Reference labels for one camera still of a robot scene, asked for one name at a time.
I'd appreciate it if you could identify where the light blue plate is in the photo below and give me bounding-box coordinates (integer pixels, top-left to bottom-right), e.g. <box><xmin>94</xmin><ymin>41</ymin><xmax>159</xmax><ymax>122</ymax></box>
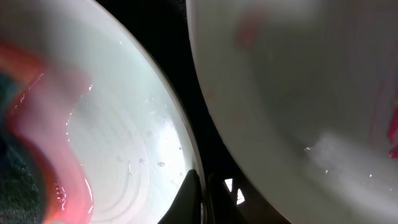
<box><xmin>187</xmin><ymin>0</ymin><xmax>397</xmax><ymax>223</ymax></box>
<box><xmin>1</xmin><ymin>1</ymin><xmax>203</xmax><ymax>223</ymax></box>

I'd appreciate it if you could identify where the round black serving tray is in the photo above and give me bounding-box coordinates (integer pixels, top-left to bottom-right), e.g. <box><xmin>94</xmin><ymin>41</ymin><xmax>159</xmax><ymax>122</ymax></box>
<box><xmin>95</xmin><ymin>0</ymin><xmax>292</xmax><ymax>224</ymax></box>

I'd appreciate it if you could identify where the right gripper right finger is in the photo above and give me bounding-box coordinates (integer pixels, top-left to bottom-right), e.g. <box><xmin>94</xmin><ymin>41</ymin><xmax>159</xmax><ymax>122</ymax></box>
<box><xmin>206</xmin><ymin>174</ymin><xmax>248</xmax><ymax>224</ymax></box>

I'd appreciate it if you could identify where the green and orange sponge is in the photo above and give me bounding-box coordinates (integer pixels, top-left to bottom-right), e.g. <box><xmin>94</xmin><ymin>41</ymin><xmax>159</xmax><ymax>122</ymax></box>
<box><xmin>1</xmin><ymin>42</ymin><xmax>95</xmax><ymax>223</ymax></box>

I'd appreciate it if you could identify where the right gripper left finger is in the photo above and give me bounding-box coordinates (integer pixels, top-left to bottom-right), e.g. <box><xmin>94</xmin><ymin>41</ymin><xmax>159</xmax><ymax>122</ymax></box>
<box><xmin>158</xmin><ymin>169</ymin><xmax>202</xmax><ymax>224</ymax></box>

